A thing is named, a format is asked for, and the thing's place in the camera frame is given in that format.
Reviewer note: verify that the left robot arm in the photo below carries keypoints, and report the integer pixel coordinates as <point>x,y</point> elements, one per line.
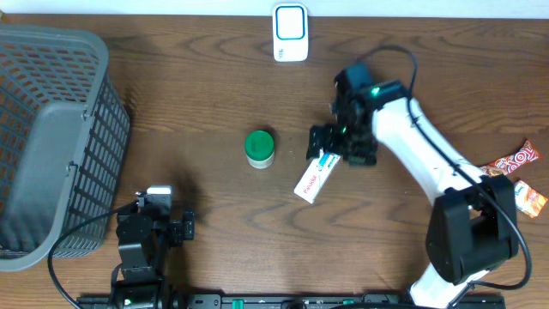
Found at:
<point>142,266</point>

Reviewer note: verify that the green lid jar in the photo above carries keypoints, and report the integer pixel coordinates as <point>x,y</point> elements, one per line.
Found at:
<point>259,147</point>

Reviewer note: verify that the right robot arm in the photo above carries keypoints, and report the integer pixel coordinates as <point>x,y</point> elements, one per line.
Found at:
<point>472,229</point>

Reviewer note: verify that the grey plastic basket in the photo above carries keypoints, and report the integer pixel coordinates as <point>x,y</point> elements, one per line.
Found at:
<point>64,136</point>

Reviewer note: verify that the white barcode scanner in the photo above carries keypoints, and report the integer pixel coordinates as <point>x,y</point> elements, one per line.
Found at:
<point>290,32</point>

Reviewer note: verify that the orange small snack box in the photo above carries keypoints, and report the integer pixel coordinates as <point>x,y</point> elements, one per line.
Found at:
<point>528,201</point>

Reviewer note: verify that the white Panadol box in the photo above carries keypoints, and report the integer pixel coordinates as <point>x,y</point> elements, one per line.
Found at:
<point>315,176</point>

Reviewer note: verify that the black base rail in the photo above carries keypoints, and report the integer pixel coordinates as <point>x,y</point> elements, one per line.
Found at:
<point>216,301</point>

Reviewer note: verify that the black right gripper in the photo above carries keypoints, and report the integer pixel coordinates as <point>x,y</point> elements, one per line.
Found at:
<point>364,157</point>

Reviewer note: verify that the red Top chocolate bar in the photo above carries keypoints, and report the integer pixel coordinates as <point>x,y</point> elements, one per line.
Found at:
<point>508,164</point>

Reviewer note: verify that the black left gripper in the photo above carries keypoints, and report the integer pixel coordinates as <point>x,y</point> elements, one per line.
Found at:
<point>181,229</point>

